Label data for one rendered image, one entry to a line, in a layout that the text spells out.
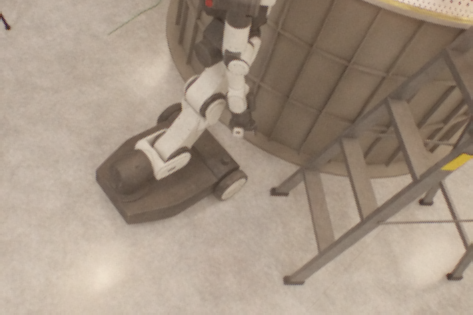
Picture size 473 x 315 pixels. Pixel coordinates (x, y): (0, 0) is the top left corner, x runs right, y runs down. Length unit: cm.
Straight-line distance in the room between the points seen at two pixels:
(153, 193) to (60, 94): 92
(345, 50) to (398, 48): 24
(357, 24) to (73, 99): 164
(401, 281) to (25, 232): 190
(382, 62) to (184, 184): 113
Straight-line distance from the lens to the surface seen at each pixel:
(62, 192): 257
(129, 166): 222
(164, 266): 240
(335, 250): 224
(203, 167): 249
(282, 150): 287
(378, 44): 232
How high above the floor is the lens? 222
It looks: 50 degrees down
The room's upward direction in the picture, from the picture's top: 21 degrees clockwise
